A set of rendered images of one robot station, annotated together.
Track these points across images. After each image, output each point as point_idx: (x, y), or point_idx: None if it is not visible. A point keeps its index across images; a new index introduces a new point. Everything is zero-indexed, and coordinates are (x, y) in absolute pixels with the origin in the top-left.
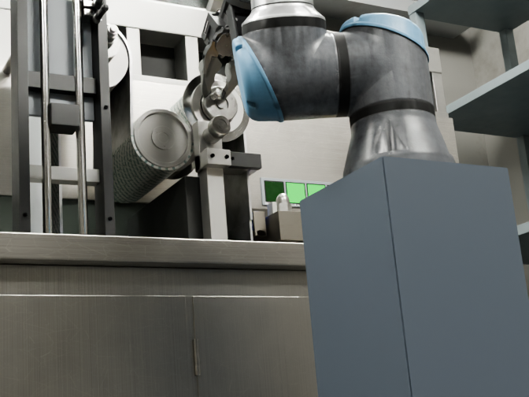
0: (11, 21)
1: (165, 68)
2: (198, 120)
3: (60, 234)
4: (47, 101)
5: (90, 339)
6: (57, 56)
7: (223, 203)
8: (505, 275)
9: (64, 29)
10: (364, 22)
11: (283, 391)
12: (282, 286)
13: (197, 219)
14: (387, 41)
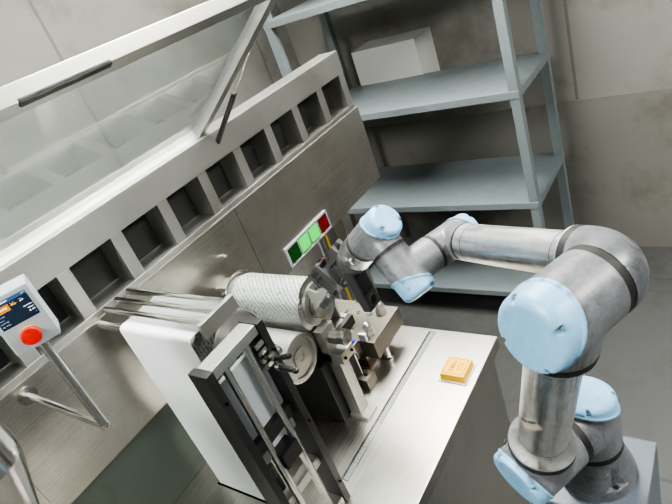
0: (217, 419)
1: (183, 201)
2: (321, 333)
3: None
4: (277, 456)
5: None
6: (258, 409)
7: (353, 373)
8: (658, 497)
9: (251, 385)
10: (597, 420)
11: (460, 495)
12: None
13: (336, 386)
14: (611, 425)
